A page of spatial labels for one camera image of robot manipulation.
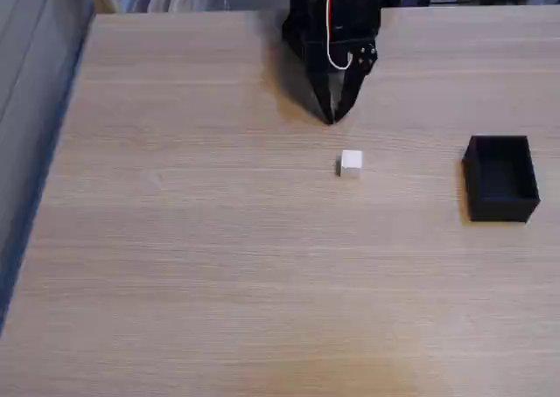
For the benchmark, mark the white cube block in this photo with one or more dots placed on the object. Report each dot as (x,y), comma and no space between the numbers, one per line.
(351,164)

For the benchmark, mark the black open box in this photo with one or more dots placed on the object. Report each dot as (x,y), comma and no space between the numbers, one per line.
(501,183)

